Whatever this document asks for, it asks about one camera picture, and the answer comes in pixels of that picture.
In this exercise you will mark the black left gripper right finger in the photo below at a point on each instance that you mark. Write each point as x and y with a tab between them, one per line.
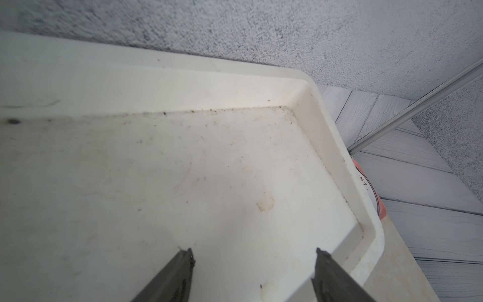
332	283

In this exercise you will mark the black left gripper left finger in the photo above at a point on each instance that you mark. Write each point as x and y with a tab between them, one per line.
173	281

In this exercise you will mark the white drawer cabinet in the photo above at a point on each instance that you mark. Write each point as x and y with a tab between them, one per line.
114	159

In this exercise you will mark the pink plastic tray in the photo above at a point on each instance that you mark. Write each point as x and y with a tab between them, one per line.
383	211

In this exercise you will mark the white patterned plate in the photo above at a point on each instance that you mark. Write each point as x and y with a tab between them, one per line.
370	189

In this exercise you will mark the aluminium frame post right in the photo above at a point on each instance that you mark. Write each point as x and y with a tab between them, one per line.
436	95

